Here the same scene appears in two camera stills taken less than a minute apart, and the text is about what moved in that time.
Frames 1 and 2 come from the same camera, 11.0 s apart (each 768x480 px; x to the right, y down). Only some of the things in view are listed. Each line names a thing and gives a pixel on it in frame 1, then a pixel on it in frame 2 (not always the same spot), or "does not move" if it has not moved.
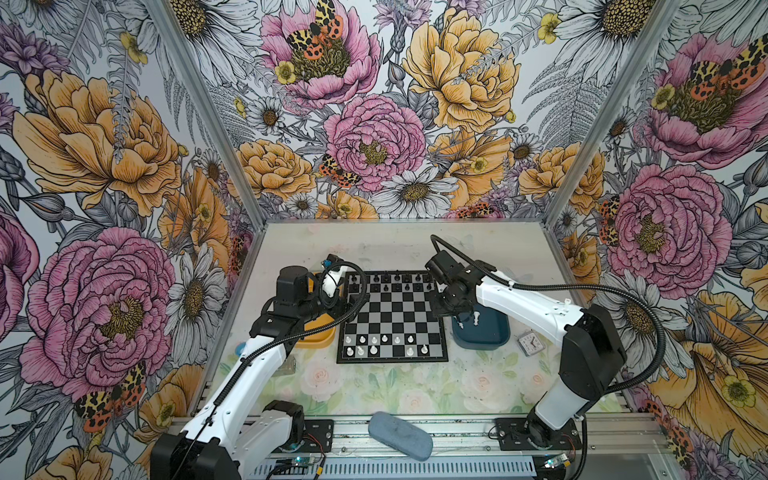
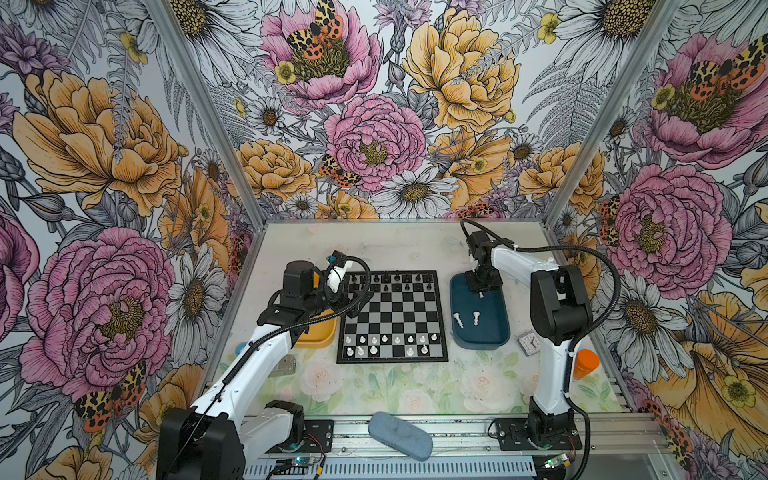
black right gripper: [439, 309] -> [473, 285]
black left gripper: [338, 302] does not move
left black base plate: [319, 435] does not move
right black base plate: [512, 436] does not move
